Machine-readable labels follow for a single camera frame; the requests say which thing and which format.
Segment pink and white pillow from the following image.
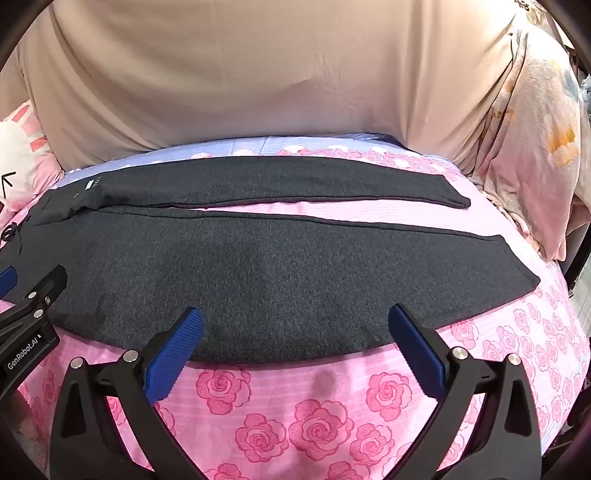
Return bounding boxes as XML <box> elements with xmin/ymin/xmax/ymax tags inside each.
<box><xmin>0</xmin><ymin>99</ymin><xmax>64</xmax><ymax>227</ymax></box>

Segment beige blanket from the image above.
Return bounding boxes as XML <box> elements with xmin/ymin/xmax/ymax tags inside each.
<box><xmin>0</xmin><ymin>0</ymin><xmax>527</xmax><ymax>182</ymax></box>

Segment peach floral blanket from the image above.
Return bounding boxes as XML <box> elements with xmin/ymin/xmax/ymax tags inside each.
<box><xmin>462</xmin><ymin>18</ymin><xmax>588</xmax><ymax>265</ymax></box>

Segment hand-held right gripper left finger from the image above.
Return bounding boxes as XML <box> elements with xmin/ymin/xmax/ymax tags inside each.
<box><xmin>50</xmin><ymin>307</ymin><xmax>206</xmax><ymax>480</ymax></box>

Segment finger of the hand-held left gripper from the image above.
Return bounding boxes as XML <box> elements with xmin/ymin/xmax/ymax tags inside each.
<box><xmin>0</xmin><ymin>265</ymin><xmax>69</xmax><ymax>343</ymax></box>
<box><xmin>0</xmin><ymin>266</ymin><xmax>18</xmax><ymax>299</ymax></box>

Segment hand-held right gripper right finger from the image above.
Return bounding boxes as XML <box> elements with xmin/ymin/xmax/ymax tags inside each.
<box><xmin>388</xmin><ymin>303</ymin><xmax>544</xmax><ymax>480</ymax></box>

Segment dark grey pants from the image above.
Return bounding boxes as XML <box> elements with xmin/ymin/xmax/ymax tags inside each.
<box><xmin>0</xmin><ymin>156</ymin><xmax>541</xmax><ymax>365</ymax></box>

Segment pink rose print bedsheet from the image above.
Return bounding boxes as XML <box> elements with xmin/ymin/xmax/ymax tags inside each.
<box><xmin>0</xmin><ymin>134</ymin><xmax>587</xmax><ymax>480</ymax></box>

